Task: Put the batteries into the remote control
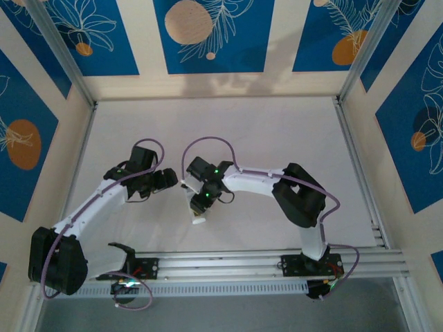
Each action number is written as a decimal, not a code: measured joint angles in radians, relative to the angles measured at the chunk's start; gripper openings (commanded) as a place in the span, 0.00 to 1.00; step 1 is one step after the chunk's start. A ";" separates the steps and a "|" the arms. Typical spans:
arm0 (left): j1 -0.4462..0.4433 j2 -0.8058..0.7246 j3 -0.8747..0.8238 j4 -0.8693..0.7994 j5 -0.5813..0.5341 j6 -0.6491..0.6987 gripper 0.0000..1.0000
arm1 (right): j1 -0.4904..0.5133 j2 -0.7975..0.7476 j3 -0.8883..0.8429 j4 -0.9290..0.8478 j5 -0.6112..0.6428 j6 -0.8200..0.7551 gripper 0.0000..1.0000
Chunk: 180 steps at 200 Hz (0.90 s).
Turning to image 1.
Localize thin black left gripper cable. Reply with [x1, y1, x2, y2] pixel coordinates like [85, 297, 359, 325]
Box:
[123, 192, 150, 205]

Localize grey slotted cable duct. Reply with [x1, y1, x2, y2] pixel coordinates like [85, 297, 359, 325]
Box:
[74, 279, 309, 299]

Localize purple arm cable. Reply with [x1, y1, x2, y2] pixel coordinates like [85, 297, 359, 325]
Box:
[181, 136, 361, 302]
[40, 138, 165, 311]

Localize aluminium table side rail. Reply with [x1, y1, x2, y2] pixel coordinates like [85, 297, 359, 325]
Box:
[332, 96, 388, 250]
[57, 103, 98, 222]

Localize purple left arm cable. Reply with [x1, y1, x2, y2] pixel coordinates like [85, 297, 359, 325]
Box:
[40, 138, 165, 311]

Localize white remote control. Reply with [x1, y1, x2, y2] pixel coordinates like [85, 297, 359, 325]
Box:
[188, 188, 209, 226]

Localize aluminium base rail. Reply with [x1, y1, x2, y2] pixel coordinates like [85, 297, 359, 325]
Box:
[82, 243, 408, 281]

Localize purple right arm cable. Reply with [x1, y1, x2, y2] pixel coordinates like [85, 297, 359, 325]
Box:
[181, 136, 361, 302]

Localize aluminium frame post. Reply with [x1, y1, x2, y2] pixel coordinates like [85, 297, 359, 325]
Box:
[337, 0, 399, 104]
[26, 0, 98, 109]

